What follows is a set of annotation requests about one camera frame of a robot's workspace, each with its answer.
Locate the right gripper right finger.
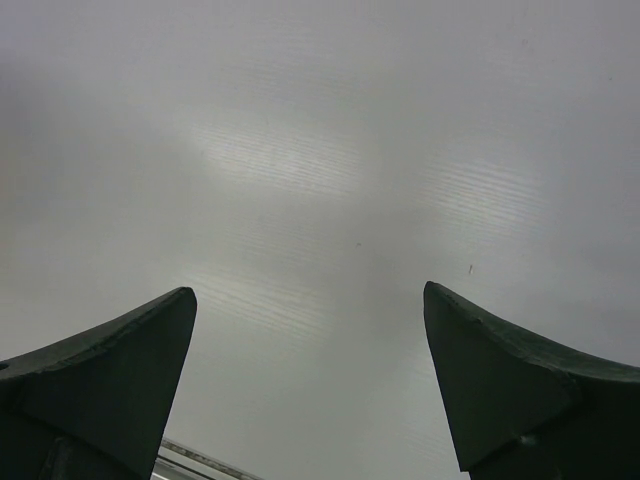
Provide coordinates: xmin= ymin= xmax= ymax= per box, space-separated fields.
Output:
xmin=423 ymin=282 xmax=639 ymax=479

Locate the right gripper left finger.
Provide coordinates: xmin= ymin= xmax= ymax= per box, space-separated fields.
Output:
xmin=1 ymin=287 xmax=197 ymax=479

